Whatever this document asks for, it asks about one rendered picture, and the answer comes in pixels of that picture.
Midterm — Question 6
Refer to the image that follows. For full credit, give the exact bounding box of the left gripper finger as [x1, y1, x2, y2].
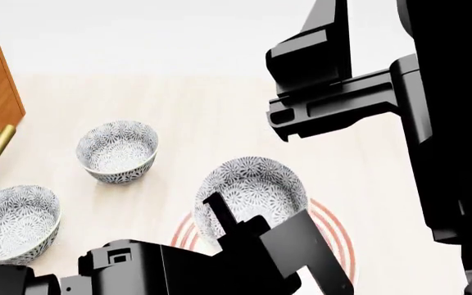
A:
[260, 209, 354, 295]
[202, 193, 271, 248]

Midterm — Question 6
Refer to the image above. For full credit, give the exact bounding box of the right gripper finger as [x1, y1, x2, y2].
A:
[265, 0, 352, 95]
[265, 69, 397, 143]

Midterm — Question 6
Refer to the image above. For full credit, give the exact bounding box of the white plate with red rings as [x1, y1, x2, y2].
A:
[170, 197, 358, 288]

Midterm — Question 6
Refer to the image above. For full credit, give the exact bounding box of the blue floral patterned bowl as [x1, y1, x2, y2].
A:
[193, 156, 312, 248]
[75, 120, 160, 186]
[0, 184, 62, 267]

